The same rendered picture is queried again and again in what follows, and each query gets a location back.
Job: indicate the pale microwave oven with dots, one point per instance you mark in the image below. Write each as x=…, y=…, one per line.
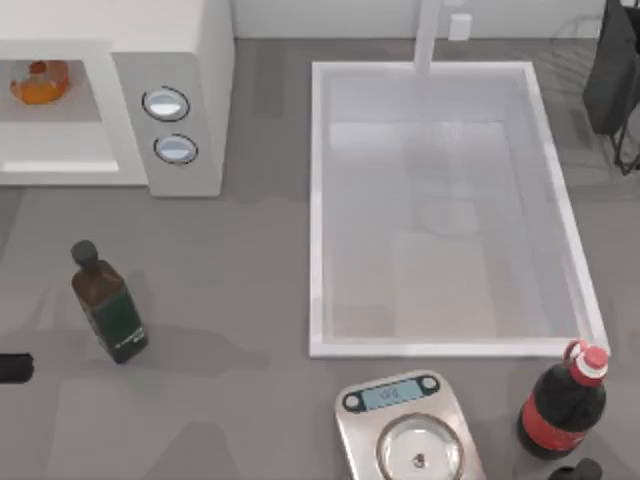
x=205, y=100

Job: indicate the tall white tap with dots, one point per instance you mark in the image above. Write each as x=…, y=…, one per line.
x=425, y=35

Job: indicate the silver kitchen scale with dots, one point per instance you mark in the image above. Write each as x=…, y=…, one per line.
x=405, y=425

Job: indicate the black object at bottom edge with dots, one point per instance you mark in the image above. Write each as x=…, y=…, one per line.
x=575, y=471

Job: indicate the white wall socket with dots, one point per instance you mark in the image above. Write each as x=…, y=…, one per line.
x=459, y=26

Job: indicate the dark red-capped bottle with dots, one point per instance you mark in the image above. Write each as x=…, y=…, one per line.
x=562, y=405

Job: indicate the white sink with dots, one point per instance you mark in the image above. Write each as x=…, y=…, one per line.
x=440, y=225

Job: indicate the large microwave knob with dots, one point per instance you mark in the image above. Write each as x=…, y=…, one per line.
x=165, y=104

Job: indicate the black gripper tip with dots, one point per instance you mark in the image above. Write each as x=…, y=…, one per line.
x=15, y=367

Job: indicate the dark green bottle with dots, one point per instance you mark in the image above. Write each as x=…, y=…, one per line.
x=111, y=310

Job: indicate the small microwave knob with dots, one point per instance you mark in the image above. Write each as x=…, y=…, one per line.
x=175, y=149

